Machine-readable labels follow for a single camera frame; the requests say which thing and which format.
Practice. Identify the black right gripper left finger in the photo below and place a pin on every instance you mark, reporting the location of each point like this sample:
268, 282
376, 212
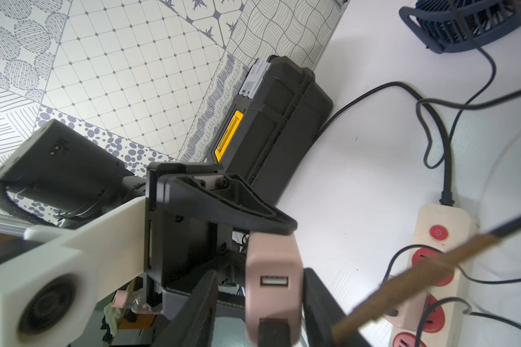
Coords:
194, 324

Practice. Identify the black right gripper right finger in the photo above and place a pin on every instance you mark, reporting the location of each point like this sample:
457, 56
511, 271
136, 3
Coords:
322, 313

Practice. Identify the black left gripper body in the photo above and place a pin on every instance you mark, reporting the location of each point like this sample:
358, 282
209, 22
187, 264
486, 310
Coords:
180, 248

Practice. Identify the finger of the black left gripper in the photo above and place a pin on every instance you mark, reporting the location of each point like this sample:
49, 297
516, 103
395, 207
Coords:
221, 199

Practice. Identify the pink charger of blue fan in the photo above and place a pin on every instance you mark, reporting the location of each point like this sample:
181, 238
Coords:
273, 284

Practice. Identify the pink usb charger plug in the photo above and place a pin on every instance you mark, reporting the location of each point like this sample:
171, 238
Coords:
407, 315

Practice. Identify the beige red power strip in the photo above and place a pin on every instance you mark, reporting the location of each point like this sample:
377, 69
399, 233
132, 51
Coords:
439, 229

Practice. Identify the dark blue desk fan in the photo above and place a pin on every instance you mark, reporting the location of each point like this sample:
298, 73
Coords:
458, 26

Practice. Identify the black yellow toolbox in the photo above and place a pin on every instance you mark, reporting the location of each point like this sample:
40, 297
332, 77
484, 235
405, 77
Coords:
270, 125

